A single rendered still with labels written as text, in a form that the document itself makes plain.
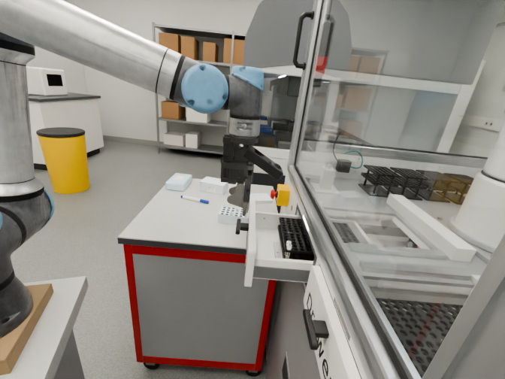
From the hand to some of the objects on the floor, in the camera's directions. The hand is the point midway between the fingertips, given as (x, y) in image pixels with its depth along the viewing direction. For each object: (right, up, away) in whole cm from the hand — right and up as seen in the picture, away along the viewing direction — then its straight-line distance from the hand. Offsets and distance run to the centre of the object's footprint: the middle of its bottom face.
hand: (246, 208), depth 70 cm
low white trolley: (-23, -72, +74) cm, 106 cm away
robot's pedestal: (-60, -94, +11) cm, 112 cm away
